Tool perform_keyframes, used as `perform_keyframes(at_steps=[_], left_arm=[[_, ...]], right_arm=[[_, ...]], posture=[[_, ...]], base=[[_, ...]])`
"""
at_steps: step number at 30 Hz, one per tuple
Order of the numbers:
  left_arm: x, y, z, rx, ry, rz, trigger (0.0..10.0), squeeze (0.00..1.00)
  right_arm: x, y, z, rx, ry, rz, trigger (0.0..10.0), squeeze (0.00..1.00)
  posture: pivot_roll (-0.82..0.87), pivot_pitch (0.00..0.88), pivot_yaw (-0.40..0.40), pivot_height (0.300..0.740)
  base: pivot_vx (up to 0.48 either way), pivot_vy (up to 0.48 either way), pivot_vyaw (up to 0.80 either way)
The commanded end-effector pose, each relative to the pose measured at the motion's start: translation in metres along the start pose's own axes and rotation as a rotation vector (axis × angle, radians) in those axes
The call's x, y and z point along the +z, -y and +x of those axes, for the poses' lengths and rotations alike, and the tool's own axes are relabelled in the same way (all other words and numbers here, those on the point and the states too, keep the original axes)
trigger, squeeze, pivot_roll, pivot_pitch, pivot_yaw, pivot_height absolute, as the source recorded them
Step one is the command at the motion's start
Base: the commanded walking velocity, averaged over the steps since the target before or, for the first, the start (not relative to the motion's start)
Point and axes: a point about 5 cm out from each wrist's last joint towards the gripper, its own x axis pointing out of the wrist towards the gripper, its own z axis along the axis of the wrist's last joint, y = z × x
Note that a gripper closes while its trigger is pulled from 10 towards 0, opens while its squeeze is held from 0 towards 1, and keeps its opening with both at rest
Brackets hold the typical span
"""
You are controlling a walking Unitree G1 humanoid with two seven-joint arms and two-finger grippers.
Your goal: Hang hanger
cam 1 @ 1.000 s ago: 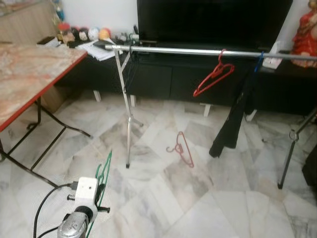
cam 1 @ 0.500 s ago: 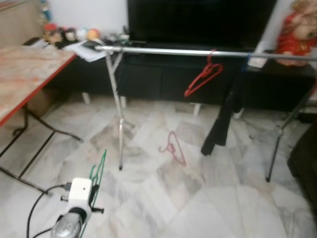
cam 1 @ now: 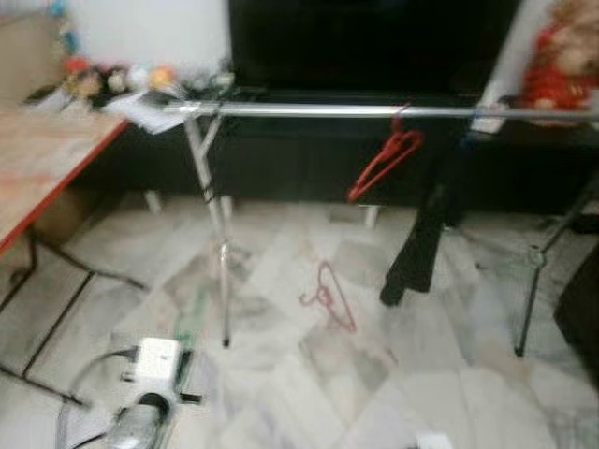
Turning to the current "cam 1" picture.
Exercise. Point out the green plastic hanger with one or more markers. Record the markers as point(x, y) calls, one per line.
point(192, 323)

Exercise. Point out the red plastic hanger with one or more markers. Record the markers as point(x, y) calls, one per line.
point(337, 304)
point(404, 142)

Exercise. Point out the black garment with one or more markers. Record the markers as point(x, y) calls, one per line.
point(421, 243)

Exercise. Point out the white papers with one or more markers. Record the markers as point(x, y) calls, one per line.
point(140, 112)

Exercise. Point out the chrome clothes rack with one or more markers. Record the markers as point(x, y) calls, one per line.
point(299, 109)

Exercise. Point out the white round toy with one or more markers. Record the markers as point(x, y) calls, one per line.
point(138, 77)

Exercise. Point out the black round toy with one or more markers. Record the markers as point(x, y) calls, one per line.
point(112, 79)

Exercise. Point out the jar with red lid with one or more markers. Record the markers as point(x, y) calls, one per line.
point(77, 75)

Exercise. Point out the red gold figurine statue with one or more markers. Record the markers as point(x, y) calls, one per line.
point(562, 75)

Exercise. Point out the light wooden cabinet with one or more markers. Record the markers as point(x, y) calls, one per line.
point(28, 56)

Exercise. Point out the small white pink box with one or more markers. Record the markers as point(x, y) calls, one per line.
point(489, 122)

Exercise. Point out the black television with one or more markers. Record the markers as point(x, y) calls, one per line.
point(374, 47)

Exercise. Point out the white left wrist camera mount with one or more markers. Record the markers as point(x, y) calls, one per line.
point(157, 360)

